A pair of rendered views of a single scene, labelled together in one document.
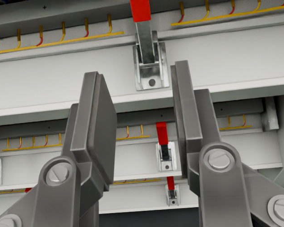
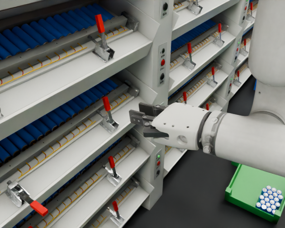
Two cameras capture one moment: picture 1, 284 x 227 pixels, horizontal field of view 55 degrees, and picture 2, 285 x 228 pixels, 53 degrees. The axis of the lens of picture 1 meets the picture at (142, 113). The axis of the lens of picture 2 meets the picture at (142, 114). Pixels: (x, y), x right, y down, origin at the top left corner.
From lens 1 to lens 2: 0.57 m
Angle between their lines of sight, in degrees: 49
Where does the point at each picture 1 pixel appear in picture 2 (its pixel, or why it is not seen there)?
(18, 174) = not seen: outside the picture
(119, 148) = (92, 190)
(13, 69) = (68, 150)
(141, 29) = (109, 113)
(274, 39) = (130, 106)
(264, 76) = not seen: hidden behind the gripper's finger
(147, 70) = (109, 127)
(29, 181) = not seen: outside the picture
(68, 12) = (79, 121)
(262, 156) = (142, 156)
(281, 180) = (152, 165)
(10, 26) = (62, 135)
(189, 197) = (124, 215)
